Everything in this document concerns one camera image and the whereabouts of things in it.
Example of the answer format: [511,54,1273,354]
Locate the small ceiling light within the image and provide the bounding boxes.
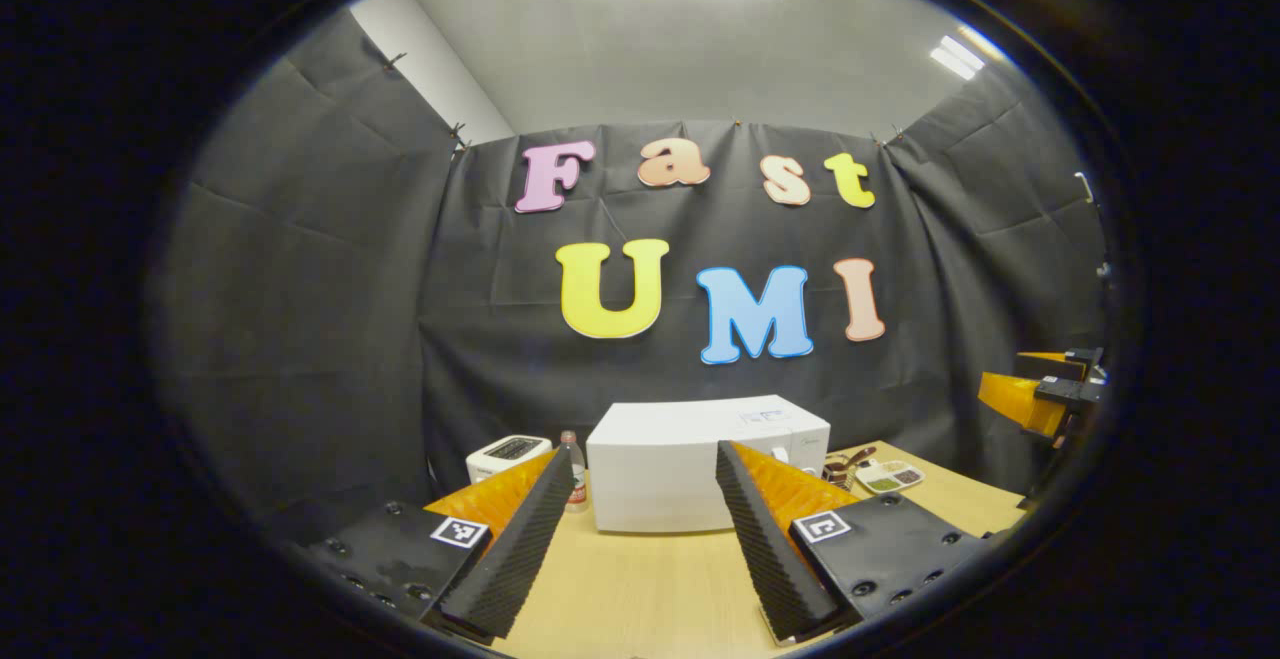
[928,34,988,82]

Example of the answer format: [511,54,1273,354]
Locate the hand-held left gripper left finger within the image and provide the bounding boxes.
[305,447,577,640]

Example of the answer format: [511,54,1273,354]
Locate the white toaster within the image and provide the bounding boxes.
[465,435,553,485]

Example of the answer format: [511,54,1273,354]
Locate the clear plastic water bottle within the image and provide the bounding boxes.
[560,429,589,514]

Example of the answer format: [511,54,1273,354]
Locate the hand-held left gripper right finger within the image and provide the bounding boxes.
[715,440,991,645]

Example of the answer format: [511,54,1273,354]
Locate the white microwave oven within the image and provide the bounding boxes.
[586,395,833,535]

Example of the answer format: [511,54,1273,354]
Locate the white divided dish with grains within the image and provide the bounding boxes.
[855,459,926,496]

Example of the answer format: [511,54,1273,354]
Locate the brown-handled utensil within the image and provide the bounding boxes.
[828,446,879,485]

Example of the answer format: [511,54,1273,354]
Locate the black backdrop cloth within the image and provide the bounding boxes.
[150,9,1111,540]

